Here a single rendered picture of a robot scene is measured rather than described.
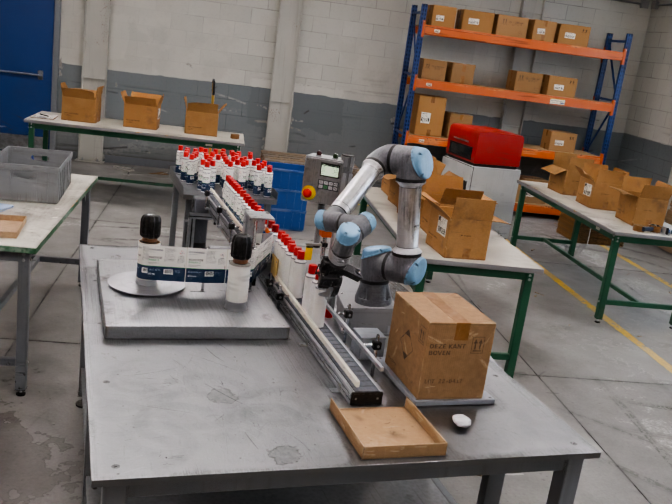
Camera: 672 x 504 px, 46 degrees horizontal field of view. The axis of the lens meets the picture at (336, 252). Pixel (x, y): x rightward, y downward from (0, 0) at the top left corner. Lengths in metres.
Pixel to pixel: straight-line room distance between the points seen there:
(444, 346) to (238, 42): 8.44
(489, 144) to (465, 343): 6.06
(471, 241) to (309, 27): 6.40
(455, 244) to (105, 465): 3.05
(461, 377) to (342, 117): 8.41
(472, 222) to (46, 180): 2.50
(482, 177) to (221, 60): 3.97
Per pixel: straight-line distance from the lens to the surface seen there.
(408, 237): 3.05
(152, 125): 8.66
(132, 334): 2.91
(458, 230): 4.75
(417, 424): 2.52
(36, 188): 4.93
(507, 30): 10.56
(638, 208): 7.00
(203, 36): 10.70
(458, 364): 2.65
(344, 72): 10.82
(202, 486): 2.20
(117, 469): 2.14
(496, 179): 8.67
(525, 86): 10.67
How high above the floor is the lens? 1.94
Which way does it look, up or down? 15 degrees down
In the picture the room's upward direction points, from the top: 8 degrees clockwise
